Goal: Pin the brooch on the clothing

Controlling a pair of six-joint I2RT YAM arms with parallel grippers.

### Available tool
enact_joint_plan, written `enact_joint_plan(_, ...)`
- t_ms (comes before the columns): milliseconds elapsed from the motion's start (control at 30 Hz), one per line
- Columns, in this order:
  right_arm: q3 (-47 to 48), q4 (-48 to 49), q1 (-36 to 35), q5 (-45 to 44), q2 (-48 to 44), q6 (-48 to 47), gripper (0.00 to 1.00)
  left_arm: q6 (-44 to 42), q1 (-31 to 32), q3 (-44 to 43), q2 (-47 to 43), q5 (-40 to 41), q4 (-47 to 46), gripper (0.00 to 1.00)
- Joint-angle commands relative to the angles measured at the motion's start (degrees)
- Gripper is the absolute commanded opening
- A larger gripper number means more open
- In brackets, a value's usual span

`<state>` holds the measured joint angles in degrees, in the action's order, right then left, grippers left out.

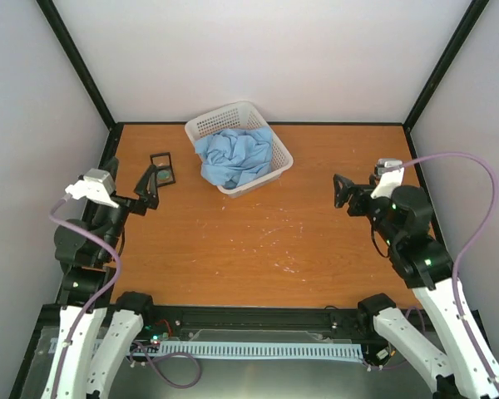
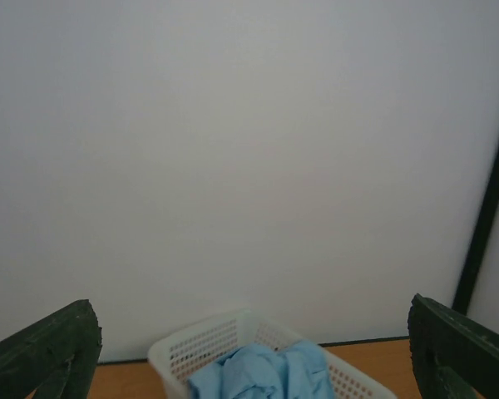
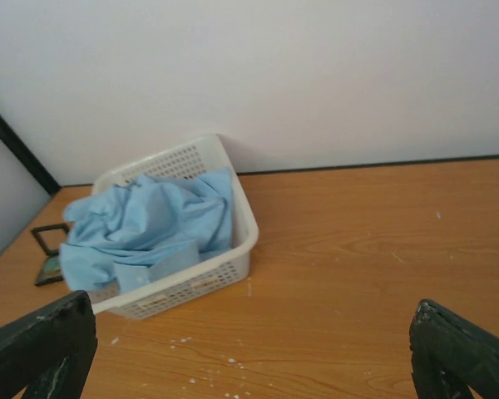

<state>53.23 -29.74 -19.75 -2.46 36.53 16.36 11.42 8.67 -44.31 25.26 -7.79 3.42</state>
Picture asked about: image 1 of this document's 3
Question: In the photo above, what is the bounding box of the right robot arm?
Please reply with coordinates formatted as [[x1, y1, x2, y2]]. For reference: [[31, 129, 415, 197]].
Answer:
[[333, 170, 499, 398]]

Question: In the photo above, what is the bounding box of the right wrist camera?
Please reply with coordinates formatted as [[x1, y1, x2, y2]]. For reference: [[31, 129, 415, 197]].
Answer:
[[370, 158, 404, 200]]

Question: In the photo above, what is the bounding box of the white plastic basket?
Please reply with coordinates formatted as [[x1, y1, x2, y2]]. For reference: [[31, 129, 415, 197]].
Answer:
[[185, 101, 294, 198]]

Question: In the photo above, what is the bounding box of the black front rail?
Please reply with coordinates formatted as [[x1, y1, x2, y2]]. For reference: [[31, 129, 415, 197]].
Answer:
[[39, 303, 483, 338]]

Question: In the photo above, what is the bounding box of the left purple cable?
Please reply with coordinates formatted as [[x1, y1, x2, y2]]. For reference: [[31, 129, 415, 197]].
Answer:
[[48, 198, 203, 399]]

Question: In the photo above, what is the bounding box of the light blue cable duct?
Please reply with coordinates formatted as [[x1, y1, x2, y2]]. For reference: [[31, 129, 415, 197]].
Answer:
[[147, 341, 363, 362]]

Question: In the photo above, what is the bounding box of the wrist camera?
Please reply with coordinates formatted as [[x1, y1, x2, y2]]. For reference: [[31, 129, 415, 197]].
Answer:
[[370, 158, 404, 200], [65, 169, 119, 209]]

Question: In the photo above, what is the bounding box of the light blue shirt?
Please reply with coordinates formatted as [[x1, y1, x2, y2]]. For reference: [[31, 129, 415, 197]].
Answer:
[[194, 127, 273, 190]]

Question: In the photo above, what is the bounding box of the small green circuit board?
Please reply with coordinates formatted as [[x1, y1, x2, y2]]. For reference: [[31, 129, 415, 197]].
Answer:
[[150, 332, 170, 345]]

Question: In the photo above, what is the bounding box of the round floral brooch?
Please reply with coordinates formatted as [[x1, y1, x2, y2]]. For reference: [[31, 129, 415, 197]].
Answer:
[[156, 170, 171, 182]]

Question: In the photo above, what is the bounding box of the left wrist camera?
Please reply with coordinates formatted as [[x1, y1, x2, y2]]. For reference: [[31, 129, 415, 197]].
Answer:
[[65, 169, 119, 209]]

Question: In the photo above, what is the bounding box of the black display case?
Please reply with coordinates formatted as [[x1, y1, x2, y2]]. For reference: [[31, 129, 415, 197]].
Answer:
[[150, 152, 175, 188]]

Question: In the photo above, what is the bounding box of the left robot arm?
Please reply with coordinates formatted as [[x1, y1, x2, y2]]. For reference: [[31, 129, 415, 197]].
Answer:
[[42, 157, 159, 398]]

